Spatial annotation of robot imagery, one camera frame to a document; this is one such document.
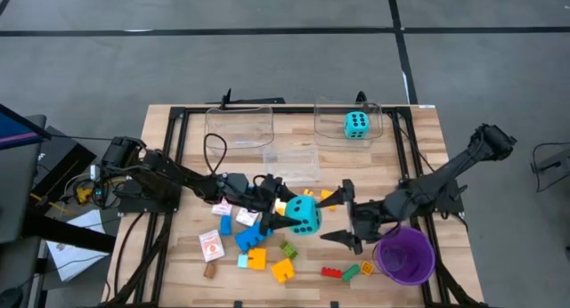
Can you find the yellow toy block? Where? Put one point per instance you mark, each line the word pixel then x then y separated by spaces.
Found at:
pixel 259 260
pixel 281 269
pixel 280 208
pixel 326 194

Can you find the white paper sheet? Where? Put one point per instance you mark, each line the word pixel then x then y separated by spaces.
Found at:
pixel 75 263

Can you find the small light teal block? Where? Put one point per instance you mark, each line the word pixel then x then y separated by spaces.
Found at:
pixel 242 261

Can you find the purple plastic bucket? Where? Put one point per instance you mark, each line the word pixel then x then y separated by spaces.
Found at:
pixel 405 259

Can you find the small clear plastic bin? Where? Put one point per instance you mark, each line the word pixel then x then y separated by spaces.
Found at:
pixel 291 165

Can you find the computer monitor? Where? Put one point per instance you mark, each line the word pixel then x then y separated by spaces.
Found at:
pixel 18 130

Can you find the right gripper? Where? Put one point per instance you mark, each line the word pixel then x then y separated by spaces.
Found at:
pixel 363 221

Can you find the grey desk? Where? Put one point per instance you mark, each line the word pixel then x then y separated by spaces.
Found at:
pixel 18 188

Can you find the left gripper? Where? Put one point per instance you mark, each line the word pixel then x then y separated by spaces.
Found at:
pixel 267 192

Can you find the black equipment case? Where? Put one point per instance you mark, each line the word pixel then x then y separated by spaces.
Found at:
pixel 62 159

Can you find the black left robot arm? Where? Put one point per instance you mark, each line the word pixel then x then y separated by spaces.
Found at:
pixel 178 175

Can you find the lime green toy block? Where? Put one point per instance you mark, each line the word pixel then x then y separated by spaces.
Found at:
pixel 289 250

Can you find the small black mount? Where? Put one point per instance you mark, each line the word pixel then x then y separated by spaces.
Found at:
pixel 361 97

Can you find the teal foam die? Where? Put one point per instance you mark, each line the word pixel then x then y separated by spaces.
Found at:
pixel 356 124
pixel 305 214

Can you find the small blue toy block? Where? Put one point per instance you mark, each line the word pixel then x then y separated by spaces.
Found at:
pixel 226 224

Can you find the green toy brick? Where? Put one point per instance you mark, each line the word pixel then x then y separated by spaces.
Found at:
pixel 351 273

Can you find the black camera mount with bar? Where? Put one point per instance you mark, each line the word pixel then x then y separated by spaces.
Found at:
pixel 258 100

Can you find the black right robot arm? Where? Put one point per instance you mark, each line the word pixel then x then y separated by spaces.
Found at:
pixel 445 170

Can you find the black metal table frame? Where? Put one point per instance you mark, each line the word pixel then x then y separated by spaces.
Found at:
pixel 289 109

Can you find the red toy brick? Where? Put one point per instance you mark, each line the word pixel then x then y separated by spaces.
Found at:
pixel 331 272

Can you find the large clear plastic bin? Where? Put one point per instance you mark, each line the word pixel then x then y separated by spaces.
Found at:
pixel 329 130
pixel 238 130

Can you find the black metal beam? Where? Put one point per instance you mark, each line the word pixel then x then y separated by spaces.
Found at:
pixel 67 233

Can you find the blue comb-shaped toy block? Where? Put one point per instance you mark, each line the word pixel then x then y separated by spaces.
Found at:
pixel 247 240

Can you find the brown cylinder toy block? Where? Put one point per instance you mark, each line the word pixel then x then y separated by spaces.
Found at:
pixel 210 270

